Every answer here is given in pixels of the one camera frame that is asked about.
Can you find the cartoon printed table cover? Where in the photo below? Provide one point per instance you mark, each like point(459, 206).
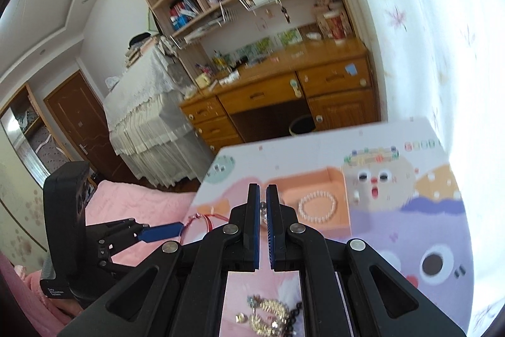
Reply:
point(394, 210)

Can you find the white lace covered cabinet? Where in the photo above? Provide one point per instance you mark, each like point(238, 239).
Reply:
point(142, 100)

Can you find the cream mug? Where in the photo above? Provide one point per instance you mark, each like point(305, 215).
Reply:
point(203, 80)

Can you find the white floral curtain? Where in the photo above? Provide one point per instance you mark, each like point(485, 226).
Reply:
point(414, 25)

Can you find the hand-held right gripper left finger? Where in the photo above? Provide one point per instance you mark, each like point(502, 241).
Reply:
point(254, 226)

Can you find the stack of books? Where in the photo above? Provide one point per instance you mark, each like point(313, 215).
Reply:
point(140, 52)

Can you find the black trash bin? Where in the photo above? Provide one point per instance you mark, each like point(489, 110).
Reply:
point(302, 125)

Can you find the wooden wardrobe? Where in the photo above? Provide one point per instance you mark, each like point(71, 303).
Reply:
point(23, 123)

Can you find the small silver earring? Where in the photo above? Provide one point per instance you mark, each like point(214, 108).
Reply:
point(263, 210)

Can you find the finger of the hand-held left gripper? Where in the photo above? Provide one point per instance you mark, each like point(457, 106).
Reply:
point(122, 227)
point(161, 233)

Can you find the brown wooden door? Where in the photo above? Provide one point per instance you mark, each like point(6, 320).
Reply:
point(75, 116)

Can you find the pink jewelry tray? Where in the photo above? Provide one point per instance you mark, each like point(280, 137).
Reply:
point(315, 182)

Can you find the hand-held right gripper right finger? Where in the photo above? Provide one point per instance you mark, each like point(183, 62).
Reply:
point(271, 226)

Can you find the black cap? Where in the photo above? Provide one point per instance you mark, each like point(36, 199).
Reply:
point(140, 38)

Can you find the wooden desk with drawers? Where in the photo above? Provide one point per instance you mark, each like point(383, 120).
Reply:
point(256, 96)

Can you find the hanging key charm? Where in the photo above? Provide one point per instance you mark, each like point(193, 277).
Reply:
point(285, 14)

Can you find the red patterned cup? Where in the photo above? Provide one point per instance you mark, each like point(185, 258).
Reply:
point(334, 27)

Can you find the pink blanket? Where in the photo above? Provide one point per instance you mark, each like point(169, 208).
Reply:
point(130, 202)

